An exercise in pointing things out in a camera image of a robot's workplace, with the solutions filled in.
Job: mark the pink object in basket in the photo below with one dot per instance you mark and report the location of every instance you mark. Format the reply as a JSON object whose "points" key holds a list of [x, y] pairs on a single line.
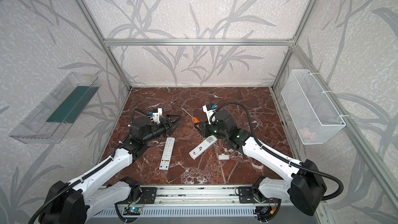
{"points": [[306, 133]]}

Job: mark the white wire mesh basket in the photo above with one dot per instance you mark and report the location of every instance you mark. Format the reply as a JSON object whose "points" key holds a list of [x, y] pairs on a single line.
{"points": [[310, 107]]}

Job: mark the green lit circuit board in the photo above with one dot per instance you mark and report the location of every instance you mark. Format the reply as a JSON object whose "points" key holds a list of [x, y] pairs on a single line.
{"points": [[132, 211]]}

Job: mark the aluminium cage frame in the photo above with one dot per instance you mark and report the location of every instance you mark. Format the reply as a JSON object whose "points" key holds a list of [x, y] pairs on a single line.
{"points": [[384, 177]]}

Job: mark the white battery cover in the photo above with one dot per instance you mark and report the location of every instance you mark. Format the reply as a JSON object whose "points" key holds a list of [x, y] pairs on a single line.
{"points": [[223, 157]]}

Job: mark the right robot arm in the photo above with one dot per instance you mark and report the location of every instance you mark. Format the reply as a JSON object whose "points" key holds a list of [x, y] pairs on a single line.
{"points": [[301, 183]]}

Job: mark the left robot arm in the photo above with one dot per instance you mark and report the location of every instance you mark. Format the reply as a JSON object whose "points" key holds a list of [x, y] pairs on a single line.
{"points": [[81, 198]]}

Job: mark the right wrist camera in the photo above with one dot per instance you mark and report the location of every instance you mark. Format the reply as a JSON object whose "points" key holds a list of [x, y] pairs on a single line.
{"points": [[209, 109]]}

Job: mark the clear plastic wall bin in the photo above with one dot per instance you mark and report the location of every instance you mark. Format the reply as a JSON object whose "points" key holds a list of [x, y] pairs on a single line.
{"points": [[49, 122]]}

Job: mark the orange handled screwdriver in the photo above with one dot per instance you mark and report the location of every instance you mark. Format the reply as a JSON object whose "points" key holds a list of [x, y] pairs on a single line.
{"points": [[194, 119]]}

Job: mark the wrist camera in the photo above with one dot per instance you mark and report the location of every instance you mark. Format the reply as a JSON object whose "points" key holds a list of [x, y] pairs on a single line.
{"points": [[209, 109], [155, 115]]}

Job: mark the white remote with coloured buttons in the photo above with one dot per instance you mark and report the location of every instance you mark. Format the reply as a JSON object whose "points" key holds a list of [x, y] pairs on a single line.
{"points": [[167, 154]]}

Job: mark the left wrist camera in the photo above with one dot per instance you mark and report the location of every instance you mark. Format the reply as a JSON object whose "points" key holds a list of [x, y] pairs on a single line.
{"points": [[155, 115]]}

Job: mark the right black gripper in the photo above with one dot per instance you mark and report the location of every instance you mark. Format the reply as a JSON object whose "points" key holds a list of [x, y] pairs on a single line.
{"points": [[204, 129]]}

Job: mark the white remote control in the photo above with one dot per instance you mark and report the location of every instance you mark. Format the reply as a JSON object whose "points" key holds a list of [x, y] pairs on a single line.
{"points": [[197, 151]]}

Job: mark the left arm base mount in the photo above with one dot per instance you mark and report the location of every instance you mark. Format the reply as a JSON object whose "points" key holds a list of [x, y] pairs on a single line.
{"points": [[144, 195]]}

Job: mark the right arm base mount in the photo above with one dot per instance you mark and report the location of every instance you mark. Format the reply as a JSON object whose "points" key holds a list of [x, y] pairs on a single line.
{"points": [[246, 196]]}

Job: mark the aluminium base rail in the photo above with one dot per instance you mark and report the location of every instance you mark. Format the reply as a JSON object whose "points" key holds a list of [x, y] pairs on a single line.
{"points": [[199, 194]]}

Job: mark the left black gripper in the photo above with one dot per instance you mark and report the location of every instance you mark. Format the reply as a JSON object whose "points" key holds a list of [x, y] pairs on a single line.
{"points": [[166, 124]]}

